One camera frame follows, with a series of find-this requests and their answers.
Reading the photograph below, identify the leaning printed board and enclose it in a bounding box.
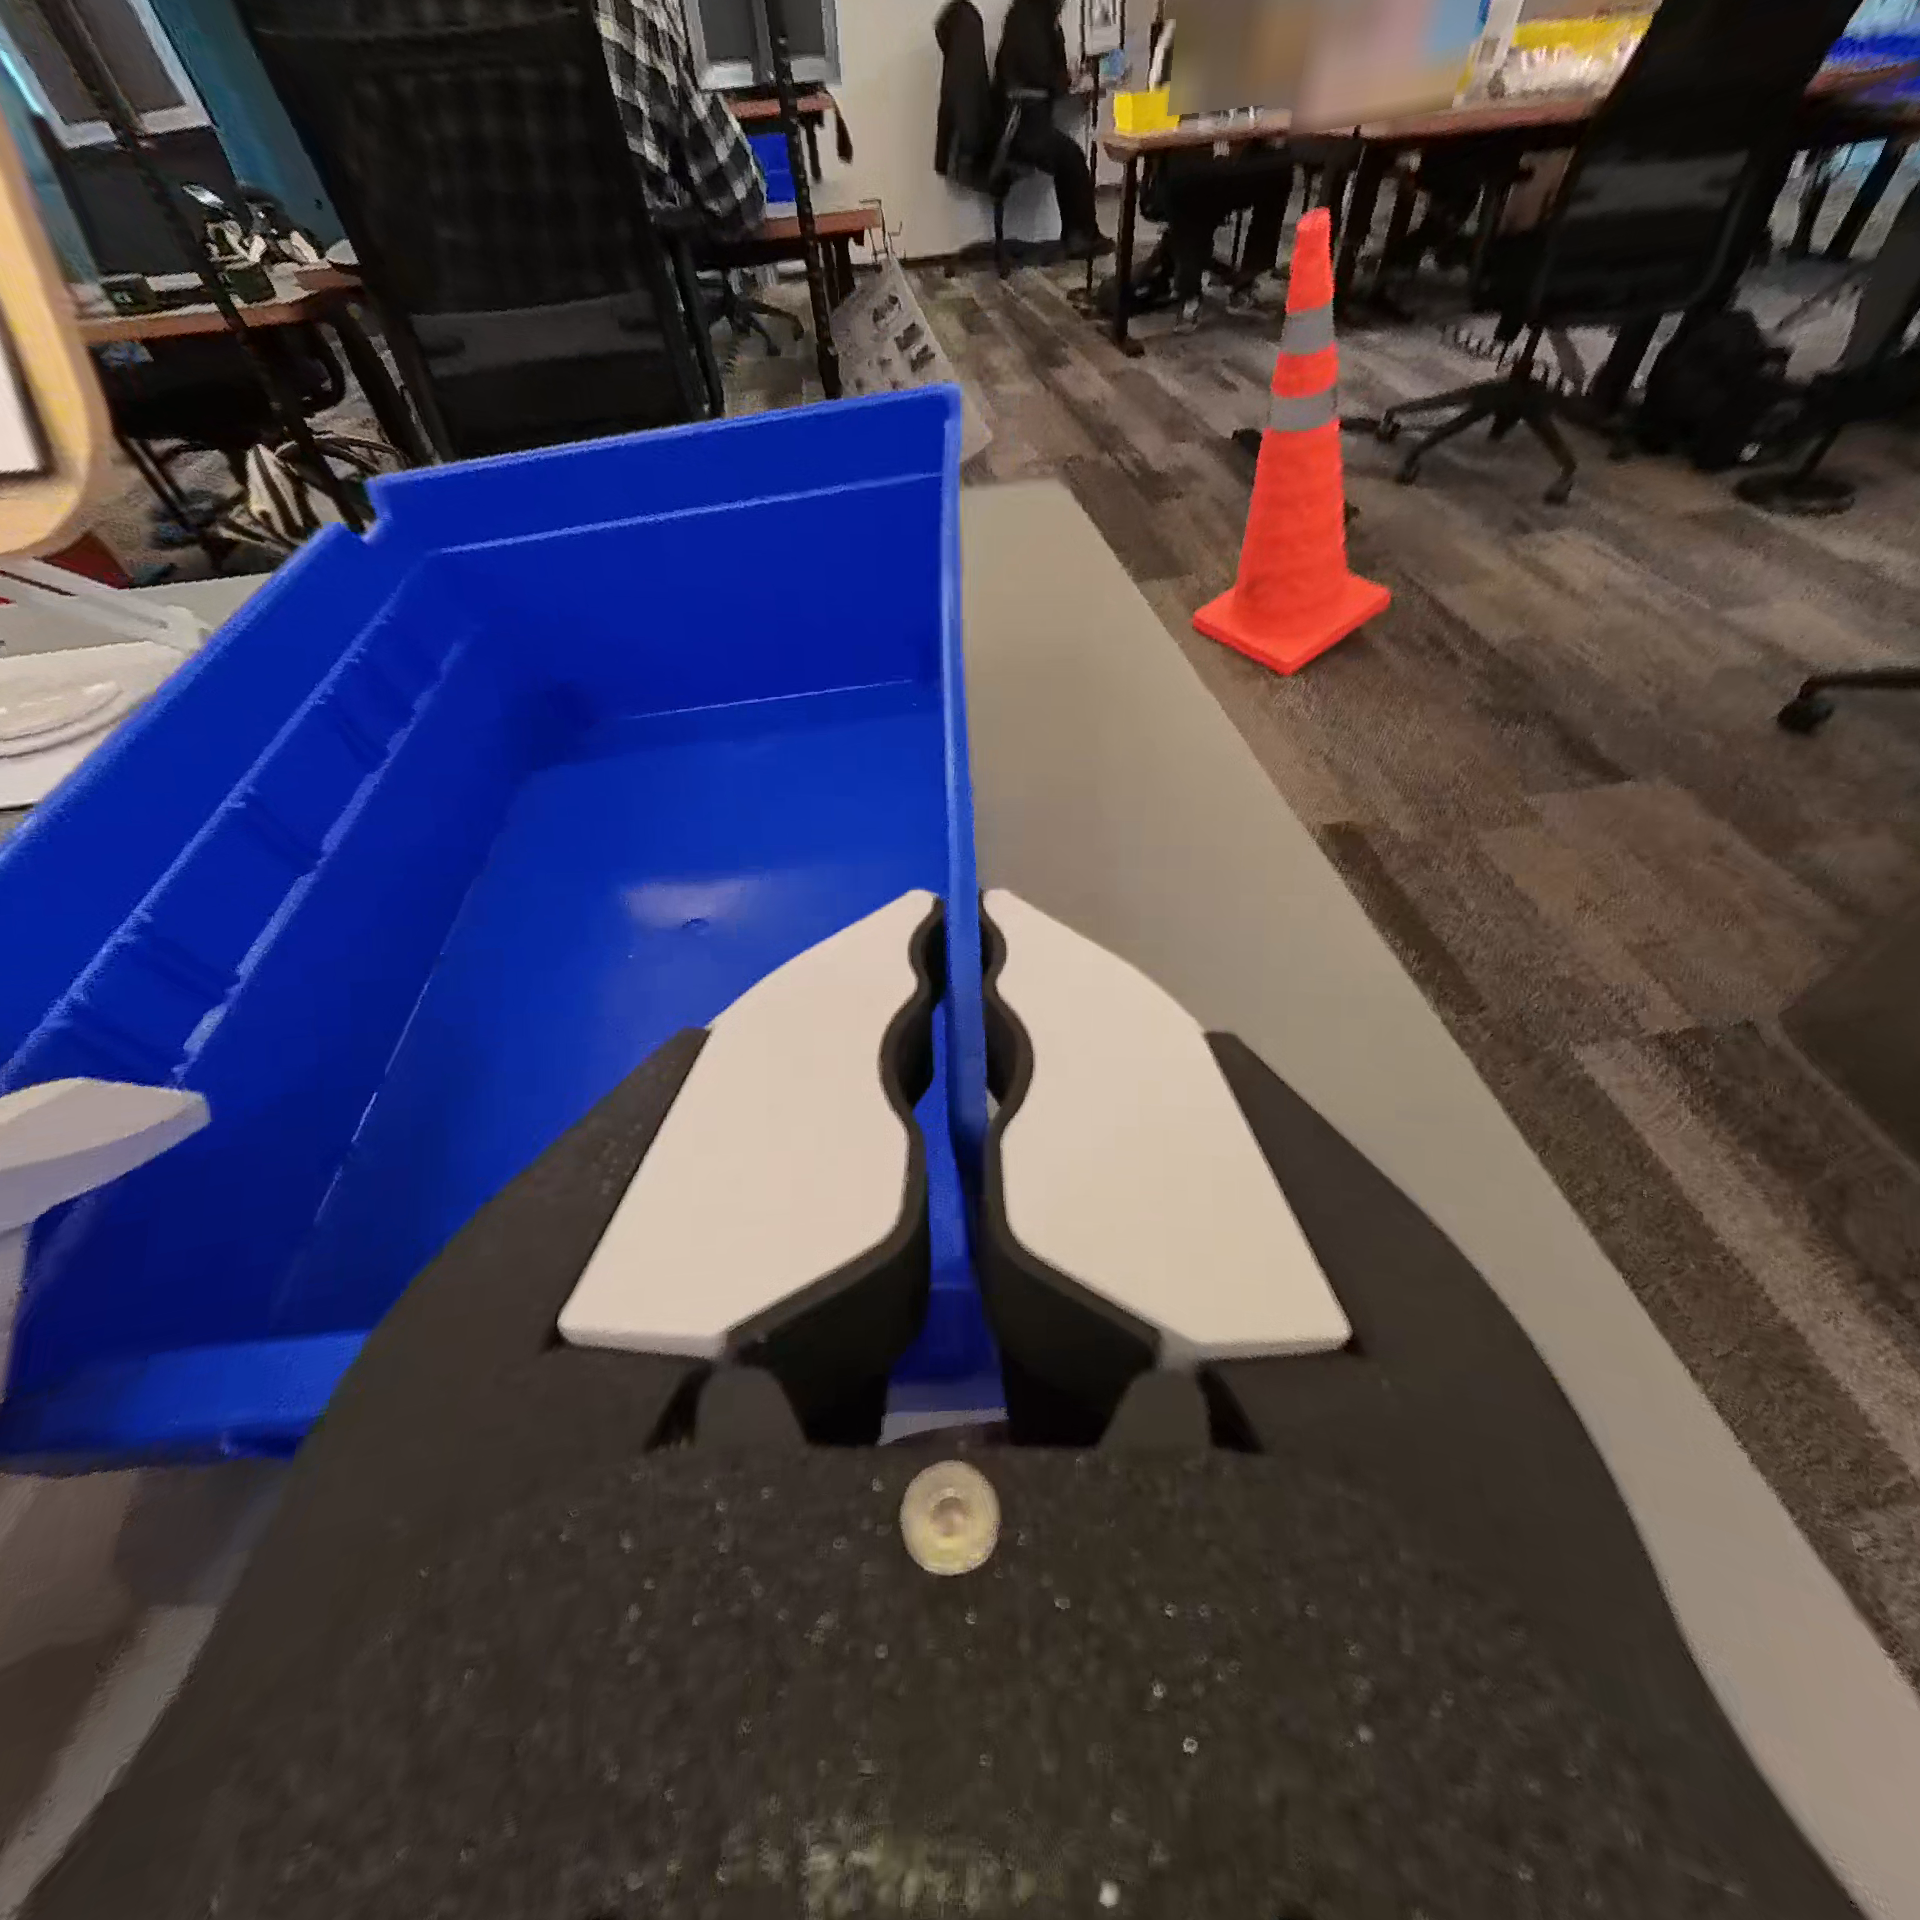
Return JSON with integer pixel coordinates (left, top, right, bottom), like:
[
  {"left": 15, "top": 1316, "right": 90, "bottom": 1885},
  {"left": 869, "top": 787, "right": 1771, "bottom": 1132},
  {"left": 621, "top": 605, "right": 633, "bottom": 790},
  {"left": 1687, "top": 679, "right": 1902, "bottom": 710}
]
[{"left": 829, "top": 255, "right": 997, "bottom": 458}]

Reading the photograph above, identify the white stand with wooden board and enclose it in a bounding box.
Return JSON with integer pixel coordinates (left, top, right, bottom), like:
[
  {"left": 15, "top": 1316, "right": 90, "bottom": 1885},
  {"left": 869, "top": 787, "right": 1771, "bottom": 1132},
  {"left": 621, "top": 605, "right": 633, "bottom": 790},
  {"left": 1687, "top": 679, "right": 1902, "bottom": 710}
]
[{"left": 0, "top": 110, "right": 212, "bottom": 812}]

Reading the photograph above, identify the orange traffic cone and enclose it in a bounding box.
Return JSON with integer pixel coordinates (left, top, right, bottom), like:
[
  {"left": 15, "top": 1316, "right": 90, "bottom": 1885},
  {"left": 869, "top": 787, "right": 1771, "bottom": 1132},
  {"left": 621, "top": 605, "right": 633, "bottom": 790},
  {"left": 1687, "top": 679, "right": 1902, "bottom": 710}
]
[{"left": 1197, "top": 208, "right": 1395, "bottom": 677}]

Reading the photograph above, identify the printed instruction sheet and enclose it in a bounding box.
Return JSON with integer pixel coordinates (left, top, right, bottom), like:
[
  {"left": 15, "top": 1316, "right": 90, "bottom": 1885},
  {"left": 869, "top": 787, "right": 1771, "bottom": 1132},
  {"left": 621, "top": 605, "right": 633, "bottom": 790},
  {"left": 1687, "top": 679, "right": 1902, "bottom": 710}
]
[{"left": 0, "top": 323, "right": 47, "bottom": 485}]

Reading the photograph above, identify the plaid jacket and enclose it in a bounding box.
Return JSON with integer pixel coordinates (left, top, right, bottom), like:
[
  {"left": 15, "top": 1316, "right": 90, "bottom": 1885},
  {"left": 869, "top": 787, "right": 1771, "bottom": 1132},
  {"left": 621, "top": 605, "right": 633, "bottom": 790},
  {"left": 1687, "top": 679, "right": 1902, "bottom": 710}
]
[{"left": 590, "top": 0, "right": 770, "bottom": 245}]

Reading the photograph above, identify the blue plastic bin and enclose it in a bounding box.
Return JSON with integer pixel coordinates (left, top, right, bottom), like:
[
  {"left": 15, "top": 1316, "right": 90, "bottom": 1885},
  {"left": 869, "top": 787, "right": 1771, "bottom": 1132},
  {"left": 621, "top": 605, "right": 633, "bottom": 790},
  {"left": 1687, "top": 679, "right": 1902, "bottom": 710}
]
[{"left": 0, "top": 384, "right": 1006, "bottom": 1465}]

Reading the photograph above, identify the black backpack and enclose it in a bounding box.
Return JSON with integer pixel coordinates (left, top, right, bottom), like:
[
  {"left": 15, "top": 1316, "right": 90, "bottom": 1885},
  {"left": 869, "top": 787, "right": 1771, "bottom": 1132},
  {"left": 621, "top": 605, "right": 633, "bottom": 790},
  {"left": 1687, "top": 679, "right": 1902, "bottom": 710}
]
[{"left": 1625, "top": 307, "right": 1797, "bottom": 470}]

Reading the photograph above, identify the long wooden top table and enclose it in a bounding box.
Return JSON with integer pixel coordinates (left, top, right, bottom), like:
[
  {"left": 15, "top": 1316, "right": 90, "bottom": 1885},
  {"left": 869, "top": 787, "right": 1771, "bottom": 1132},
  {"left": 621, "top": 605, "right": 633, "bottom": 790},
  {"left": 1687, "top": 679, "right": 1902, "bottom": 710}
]
[{"left": 1098, "top": 61, "right": 1920, "bottom": 353}]

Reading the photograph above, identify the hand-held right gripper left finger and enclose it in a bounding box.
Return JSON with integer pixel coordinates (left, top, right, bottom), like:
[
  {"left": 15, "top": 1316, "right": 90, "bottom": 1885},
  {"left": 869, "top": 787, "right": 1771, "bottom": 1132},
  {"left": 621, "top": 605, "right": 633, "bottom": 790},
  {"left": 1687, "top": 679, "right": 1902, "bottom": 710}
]
[{"left": 555, "top": 888, "right": 945, "bottom": 1452}]

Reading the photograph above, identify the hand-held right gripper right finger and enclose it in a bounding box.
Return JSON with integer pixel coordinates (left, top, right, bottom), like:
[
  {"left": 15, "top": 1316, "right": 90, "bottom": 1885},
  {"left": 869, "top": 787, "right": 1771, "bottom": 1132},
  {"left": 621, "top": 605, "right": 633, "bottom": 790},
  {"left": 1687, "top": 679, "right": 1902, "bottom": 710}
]
[{"left": 979, "top": 888, "right": 1355, "bottom": 1443}]

